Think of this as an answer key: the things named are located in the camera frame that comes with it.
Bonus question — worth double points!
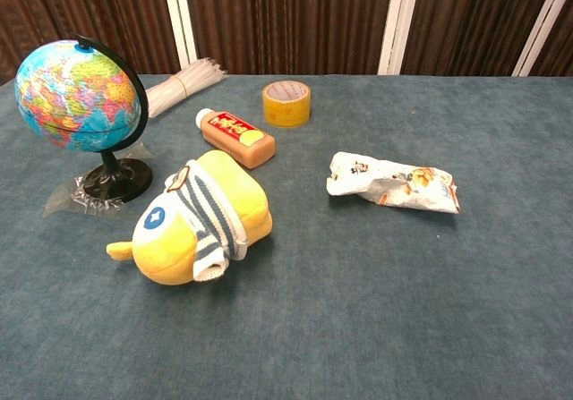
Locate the desktop globe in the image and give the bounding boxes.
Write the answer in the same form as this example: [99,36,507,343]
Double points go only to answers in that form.
[13,32,154,204]

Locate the brown tea bottle red label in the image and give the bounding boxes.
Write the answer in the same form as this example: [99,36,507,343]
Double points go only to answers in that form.
[195,107,277,170]

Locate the yellow plush toy striped shirt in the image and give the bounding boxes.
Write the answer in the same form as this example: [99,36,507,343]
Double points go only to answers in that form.
[106,149,274,286]

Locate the yellow packing tape roll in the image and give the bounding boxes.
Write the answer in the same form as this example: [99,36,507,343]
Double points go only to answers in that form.
[261,80,312,129]

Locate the crumpled white snack bag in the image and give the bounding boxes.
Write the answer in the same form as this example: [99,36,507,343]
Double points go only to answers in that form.
[325,150,462,215]

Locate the blue-green table cloth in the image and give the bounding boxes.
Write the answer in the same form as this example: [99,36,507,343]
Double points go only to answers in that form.
[0,73,573,400]

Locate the bundle of clear straws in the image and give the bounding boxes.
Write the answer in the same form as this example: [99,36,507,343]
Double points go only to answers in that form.
[145,57,228,120]

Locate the brown folding screen white frame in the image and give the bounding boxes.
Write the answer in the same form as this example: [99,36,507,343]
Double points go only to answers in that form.
[0,0,573,85]

